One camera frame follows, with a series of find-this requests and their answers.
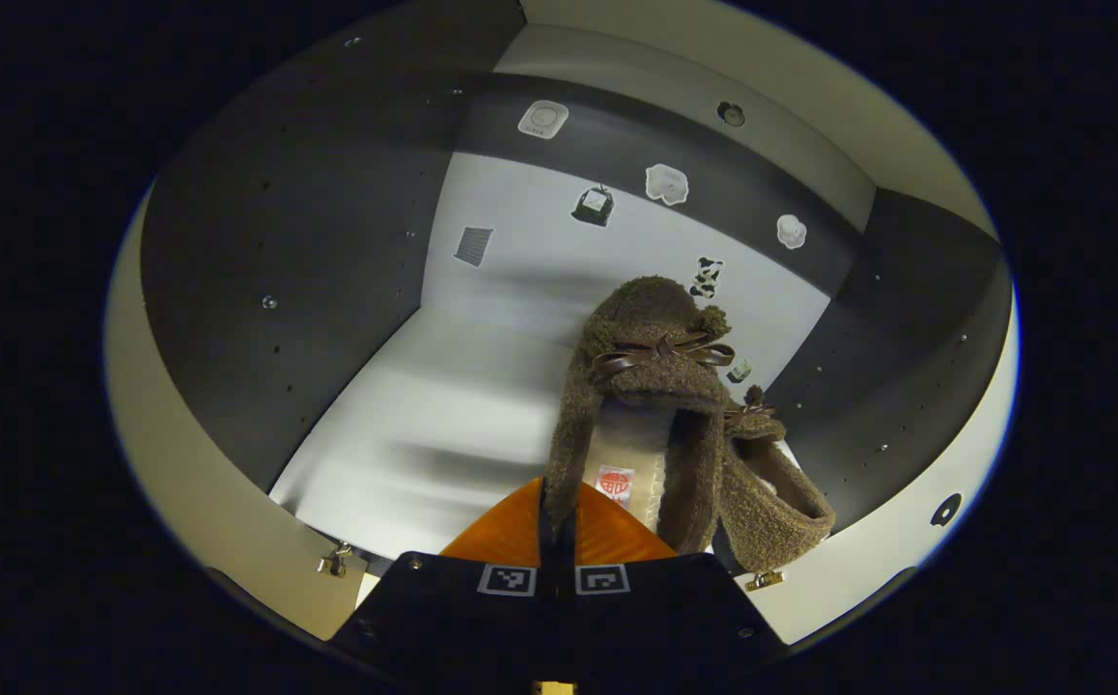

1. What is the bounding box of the white and grey shoe cabinet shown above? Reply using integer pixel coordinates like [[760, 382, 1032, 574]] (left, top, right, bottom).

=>
[[139, 0, 1014, 580]]

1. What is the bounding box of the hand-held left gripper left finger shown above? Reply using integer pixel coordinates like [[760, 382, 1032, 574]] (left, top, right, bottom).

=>
[[327, 478, 560, 682]]

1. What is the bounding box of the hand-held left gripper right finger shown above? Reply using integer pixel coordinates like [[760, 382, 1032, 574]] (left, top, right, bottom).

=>
[[557, 481, 788, 682]]

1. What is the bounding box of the white cabinet door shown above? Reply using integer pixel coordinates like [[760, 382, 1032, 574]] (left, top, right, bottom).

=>
[[742, 290, 1021, 646], [103, 183, 367, 643]]

